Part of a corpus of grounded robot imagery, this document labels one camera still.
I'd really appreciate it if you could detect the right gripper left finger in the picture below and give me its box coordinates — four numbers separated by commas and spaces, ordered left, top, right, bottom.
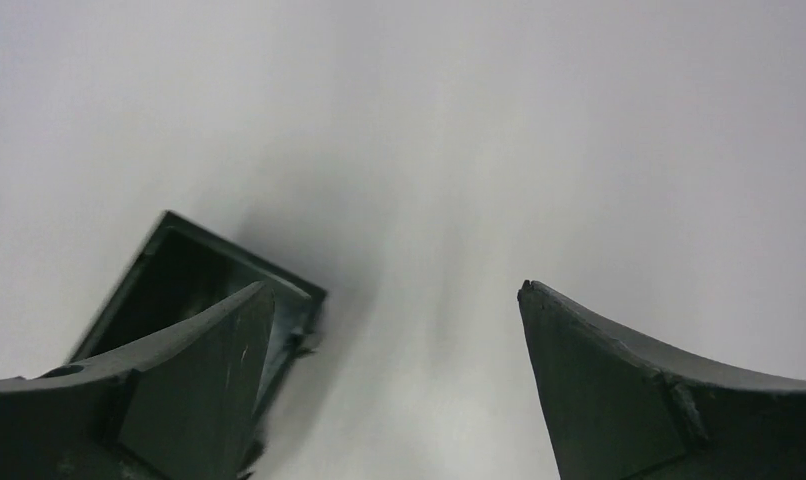
0, 282, 274, 479

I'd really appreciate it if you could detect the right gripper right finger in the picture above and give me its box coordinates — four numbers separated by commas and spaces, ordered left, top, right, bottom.
517, 281, 806, 479

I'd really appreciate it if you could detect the black plastic bin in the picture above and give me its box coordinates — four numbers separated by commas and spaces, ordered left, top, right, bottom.
70, 210, 327, 479

